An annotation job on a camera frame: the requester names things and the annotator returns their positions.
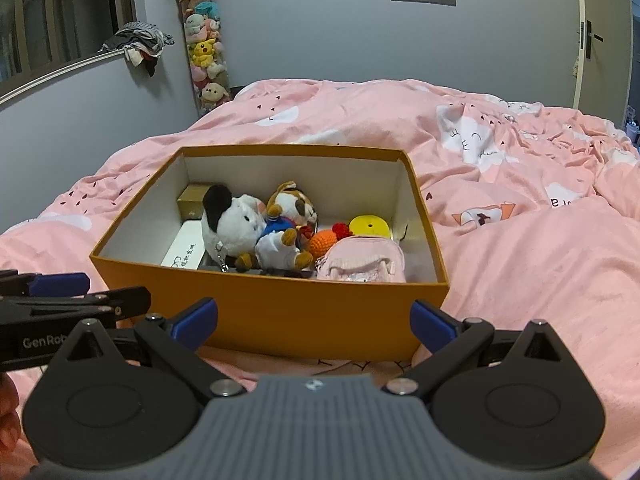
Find white and black plush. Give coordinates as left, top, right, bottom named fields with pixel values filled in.
left=200, top=183, right=268, bottom=273

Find orange crochet keychain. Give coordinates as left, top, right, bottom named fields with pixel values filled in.
left=307, top=222, right=353, bottom=261

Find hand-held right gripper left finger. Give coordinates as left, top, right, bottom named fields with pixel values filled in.
left=62, top=297, right=248, bottom=400

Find tube of plush toys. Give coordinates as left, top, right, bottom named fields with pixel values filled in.
left=176, top=0, right=233, bottom=116

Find yellow round case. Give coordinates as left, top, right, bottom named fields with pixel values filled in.
left=348, top=214, right=392, bottom=242

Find brown dog plush blue hat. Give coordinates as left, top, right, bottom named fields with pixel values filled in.
left=234, top=181, right=319, bottom=273

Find pile of clothes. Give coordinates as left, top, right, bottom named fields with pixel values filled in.
left=99, top=21, right=176, bottom=78

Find long white box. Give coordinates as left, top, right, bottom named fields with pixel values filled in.
left=161, top=220, right=208, bottom=271

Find window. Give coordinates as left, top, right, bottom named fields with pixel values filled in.
left=0, top=0, right=138, bottom=106

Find black door handle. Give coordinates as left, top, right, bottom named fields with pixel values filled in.
left=580, top=20, right=604, bottom=63

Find orange cardboard box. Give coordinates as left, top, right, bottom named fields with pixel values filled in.
left=89, top=145, right=451, bottom=363

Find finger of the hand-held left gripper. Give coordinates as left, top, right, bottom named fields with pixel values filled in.
left=0, top=286, right=152, bottom=332
left=0, top=270, right=91, bottom=299

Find white door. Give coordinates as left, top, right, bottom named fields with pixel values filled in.
left=572, top=0, right=636, bottom=111

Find person's left hand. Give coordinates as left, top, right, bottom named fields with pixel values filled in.
left=0, top=374, right=23, bottom=461

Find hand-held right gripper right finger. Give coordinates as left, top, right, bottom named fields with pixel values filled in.
left=382, top=298, right=563, bottom=397

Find pink pouch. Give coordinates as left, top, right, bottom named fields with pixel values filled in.
left=315, top=237, right=406, bottom=284

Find small kraft brown box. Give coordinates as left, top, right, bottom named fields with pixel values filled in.
left=176, top=184, right=213, bottom=222

